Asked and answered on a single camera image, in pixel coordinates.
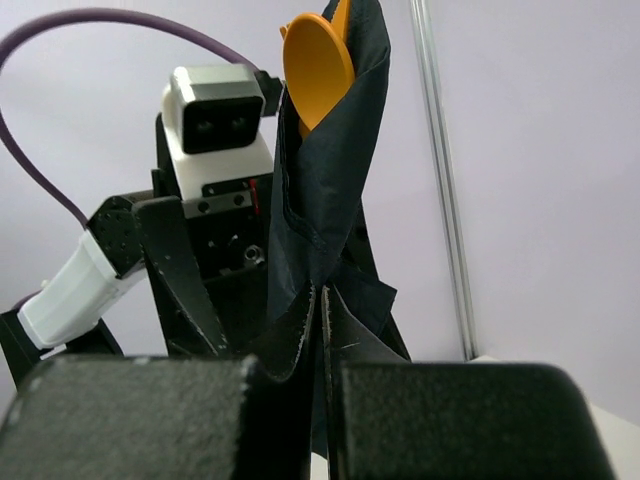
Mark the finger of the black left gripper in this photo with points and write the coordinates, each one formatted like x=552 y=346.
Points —
x=376 y=298
x=189 y=323

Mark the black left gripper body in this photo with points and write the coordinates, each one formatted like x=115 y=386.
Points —
x=229 y=235

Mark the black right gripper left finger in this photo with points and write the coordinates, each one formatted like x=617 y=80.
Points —
x=102 y=417

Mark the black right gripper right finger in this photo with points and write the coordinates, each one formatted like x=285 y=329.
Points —
x=388 y=418

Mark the dark navy paper napkin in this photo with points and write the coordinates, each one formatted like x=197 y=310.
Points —
x=319 y=180

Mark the orange plastic spoon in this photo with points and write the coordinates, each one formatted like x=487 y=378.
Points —
x=318 y=68

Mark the orange plastic knife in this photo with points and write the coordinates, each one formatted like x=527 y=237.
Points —
x=340 y=19

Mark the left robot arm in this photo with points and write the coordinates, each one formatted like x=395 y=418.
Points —
x=68 y=310

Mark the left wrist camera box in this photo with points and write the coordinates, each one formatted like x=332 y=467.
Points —
x=208 y=130

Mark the right corner frame post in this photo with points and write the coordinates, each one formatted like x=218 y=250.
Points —
x=443 y=167

